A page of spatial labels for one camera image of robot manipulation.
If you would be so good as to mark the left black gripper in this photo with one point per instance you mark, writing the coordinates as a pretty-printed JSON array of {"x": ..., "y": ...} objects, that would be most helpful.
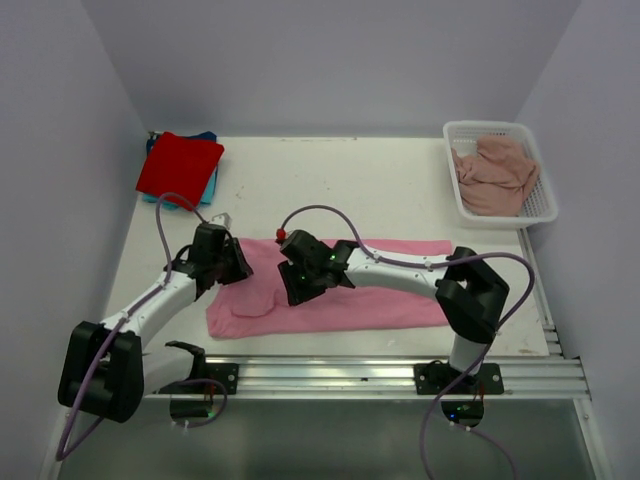
[{"x": 241, "y": 267}]

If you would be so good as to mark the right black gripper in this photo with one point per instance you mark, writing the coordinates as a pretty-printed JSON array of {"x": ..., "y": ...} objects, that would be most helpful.
[{"x": 296, "y": 293}]

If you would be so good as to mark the pink t shirt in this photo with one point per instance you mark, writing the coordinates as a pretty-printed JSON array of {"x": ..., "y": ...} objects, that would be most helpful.
[{"x": 258, "y": 306}]

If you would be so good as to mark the beige t shirt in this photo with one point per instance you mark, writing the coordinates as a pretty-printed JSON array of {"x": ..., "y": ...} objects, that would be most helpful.
[{"x": 497, "y": 179}]

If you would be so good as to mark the white plastic basket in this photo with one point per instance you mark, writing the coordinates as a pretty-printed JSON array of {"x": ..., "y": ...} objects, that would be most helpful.
[{"x": 539, "y": 207}]

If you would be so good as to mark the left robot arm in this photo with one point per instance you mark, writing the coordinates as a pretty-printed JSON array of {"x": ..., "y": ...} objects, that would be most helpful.
[{"x": 107, "y": 370}]

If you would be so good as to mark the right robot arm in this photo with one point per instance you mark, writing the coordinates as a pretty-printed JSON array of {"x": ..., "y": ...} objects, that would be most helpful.
[{"x": 469, "y": 292}]

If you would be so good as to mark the teal folded t shirt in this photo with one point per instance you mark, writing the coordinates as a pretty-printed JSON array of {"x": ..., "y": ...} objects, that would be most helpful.
[{"x": 210, "y": 185}]

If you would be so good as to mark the red folded t shirt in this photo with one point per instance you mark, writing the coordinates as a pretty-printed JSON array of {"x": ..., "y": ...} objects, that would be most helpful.
[{"x": 177, "y": 167}]

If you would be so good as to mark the dark blue folded t shirt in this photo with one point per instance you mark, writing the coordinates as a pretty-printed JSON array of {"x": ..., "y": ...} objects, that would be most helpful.
[{"x": 151, "y": 140}]

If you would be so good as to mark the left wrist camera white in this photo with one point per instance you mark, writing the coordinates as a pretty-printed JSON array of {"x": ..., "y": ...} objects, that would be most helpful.
[{"x": 223, "y": 219}]

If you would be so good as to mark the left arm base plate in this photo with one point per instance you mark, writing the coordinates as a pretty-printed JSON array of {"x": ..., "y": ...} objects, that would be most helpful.
[{"x": 227, "y": 374}]

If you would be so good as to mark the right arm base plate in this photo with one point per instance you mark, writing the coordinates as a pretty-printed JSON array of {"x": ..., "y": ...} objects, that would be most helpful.
[{"x": 433, "y": 377}]

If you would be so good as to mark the aluminium mounting rail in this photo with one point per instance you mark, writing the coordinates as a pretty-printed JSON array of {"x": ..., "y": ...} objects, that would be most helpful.
[{"x": 379, "y": 364}]

